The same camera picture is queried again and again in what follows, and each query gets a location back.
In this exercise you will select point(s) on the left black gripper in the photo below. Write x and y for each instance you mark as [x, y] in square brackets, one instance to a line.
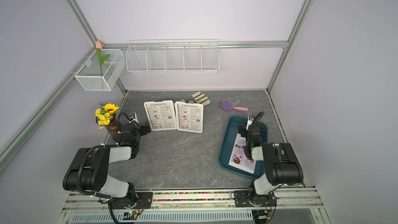
[143, 129]

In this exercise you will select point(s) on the special menu sheet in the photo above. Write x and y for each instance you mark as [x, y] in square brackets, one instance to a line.
[238, 159]

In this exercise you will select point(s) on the white menu holder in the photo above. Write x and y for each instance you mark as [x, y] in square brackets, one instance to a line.
[189, 117]
[171, 103]

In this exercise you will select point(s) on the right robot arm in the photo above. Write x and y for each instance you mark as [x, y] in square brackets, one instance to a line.
[281, 166]

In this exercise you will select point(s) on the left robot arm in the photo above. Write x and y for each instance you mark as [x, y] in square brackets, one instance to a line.
[88, 172]

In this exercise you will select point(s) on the dim sum menu in holder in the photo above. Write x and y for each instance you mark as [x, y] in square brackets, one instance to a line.
[162, 116]

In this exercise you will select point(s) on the teal plastic tray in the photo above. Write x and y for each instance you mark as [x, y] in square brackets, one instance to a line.
[227, 146]

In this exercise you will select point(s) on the yellow sunflower bouquet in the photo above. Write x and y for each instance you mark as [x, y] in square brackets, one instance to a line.
[105, 114]

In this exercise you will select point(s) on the small white mesh basket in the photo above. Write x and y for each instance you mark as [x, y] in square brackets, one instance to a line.
[89, 75]

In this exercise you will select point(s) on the pink artificial tulip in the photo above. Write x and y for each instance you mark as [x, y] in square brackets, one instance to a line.
[101, 58]

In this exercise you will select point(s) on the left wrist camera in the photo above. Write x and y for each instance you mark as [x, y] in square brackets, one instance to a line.
[133, 119]

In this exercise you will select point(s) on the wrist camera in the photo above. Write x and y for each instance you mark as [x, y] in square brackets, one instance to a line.
[133, 119]
[250, 120]

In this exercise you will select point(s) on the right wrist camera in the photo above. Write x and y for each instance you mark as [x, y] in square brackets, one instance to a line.
[250, 120]

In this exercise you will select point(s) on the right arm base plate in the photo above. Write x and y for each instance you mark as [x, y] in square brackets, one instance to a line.
[245, 198]

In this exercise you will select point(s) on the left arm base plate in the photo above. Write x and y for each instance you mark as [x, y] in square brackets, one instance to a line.
[142, 200]

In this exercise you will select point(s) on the aluminium front rail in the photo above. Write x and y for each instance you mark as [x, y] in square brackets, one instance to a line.
[296, 205]

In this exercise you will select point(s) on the long white wire basket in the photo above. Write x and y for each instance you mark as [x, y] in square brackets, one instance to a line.
[173, 56]

